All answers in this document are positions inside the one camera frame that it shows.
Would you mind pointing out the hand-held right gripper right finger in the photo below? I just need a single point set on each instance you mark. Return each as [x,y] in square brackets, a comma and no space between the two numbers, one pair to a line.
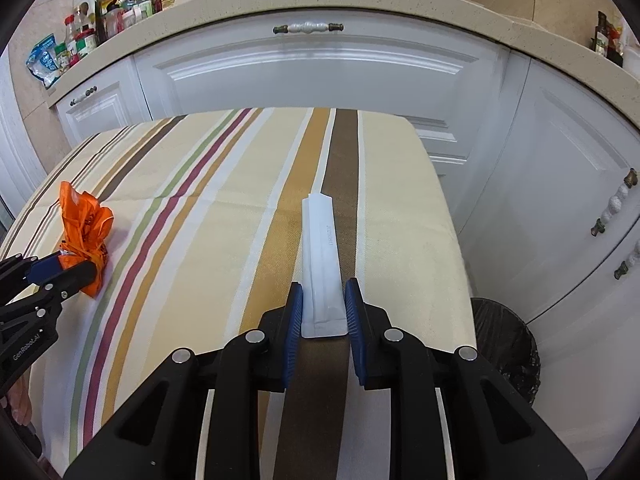
[352,325]

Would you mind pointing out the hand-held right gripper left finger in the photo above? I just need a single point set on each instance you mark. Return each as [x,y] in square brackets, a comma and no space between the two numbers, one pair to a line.
[295,325]

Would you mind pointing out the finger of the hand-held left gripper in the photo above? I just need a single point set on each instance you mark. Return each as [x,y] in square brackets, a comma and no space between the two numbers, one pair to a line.
[45,270]
[75,277]

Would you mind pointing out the orange plastic bag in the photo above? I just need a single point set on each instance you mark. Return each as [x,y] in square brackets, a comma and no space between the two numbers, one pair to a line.
[85,225]

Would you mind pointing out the long white sachet packet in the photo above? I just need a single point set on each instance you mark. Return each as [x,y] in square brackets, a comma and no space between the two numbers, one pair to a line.
[322,260]

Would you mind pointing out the trash bin with black liner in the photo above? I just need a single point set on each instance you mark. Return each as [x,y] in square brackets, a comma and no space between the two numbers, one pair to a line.
[510,340]

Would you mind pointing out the person's left hand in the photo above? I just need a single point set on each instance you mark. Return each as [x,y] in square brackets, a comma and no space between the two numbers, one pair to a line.
[17,400]

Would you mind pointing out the striped tablecloth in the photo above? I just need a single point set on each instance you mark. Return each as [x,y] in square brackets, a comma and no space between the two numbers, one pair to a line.
[200,220]

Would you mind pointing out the small white cabinet door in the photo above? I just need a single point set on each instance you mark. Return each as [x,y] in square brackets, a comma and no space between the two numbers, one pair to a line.
[100,115]

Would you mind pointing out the blue snack bag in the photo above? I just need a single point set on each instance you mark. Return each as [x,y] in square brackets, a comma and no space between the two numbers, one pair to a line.
[44,62]

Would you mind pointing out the wide white cabinet door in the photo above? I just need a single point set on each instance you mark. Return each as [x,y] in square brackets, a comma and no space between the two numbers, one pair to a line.
[310,70]

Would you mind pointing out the tall white cabinet door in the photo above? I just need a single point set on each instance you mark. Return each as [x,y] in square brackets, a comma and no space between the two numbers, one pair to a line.
[565,170]

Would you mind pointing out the group of condiment bottles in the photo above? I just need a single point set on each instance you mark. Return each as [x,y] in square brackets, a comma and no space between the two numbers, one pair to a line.
[115,10]

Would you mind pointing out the beige stone countertop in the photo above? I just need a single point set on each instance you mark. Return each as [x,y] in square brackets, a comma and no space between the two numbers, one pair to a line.
[300,5]

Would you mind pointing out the dark sauce bottles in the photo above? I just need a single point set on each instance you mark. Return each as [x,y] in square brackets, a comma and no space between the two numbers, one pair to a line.
[606,40]

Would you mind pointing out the white container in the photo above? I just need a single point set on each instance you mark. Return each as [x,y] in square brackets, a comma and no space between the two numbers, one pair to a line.
[632,62]

